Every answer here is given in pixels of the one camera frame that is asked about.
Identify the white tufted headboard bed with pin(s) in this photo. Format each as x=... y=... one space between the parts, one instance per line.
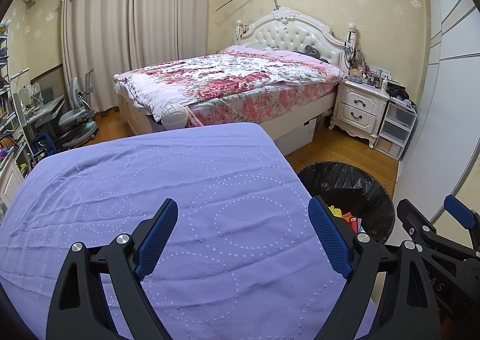
x=288 y=32

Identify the grey study desk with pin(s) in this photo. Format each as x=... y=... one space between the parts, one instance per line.
x=41 y=107

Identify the clear plastic drawer unit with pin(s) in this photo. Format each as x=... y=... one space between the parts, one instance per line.
x=393 y=130

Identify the white bookshelf with books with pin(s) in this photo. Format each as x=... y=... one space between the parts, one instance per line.
x=7 y=119

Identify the blue stool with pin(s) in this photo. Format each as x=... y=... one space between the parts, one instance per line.
x=43 y=145

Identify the beige curtain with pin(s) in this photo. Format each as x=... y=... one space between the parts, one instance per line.
x=168 y=6
x=97 y=32

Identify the pink floral quilt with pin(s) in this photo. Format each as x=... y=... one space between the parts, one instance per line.
x=225 y=77

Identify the orange packet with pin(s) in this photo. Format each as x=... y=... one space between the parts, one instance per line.
x=347 y=215

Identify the dark cloth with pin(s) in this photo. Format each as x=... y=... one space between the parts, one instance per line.
x=312 y=50

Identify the yellow foam fruit net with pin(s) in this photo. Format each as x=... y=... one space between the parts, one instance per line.
x=335 y=210

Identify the purple dotted tablecloth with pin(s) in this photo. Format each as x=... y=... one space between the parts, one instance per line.
x=150 y=175

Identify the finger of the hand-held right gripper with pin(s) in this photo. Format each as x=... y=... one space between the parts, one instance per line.
x=416 y=220
x=459 y=210

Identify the white two-drawer nightstand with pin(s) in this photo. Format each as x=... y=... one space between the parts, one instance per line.
x=360 y=107

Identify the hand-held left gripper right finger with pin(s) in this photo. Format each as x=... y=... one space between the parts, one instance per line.
x=330 y=238

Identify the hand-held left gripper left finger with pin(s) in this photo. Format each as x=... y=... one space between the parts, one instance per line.
x=157 y=238

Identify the white under-bed storage box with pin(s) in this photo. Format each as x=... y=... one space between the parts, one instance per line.
x=300 y=135

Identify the dark clothes pile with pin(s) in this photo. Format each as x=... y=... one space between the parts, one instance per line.
x=399 y=94

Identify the white sliding wardrobe door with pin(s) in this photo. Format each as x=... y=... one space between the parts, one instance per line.
x=446 y=100

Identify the white cabinet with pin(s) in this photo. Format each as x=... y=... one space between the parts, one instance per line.
x=11 y=182

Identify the clutter of small bottles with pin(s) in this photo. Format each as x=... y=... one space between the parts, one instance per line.
x=369 y=75

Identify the grey desk chair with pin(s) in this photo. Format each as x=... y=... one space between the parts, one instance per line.
x=75 y=119

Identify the trash bin with black bag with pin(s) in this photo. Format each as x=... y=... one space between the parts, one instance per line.
x=337 y=179

